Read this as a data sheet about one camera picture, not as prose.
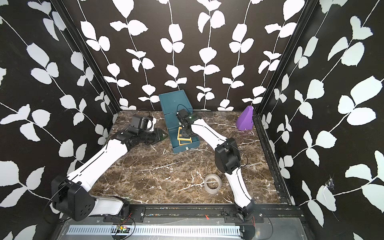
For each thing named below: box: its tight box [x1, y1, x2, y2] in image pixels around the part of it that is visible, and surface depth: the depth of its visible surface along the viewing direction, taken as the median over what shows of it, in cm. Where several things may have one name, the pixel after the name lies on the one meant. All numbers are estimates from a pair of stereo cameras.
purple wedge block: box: [236, 105, 254, 131], surface depth 106 cm
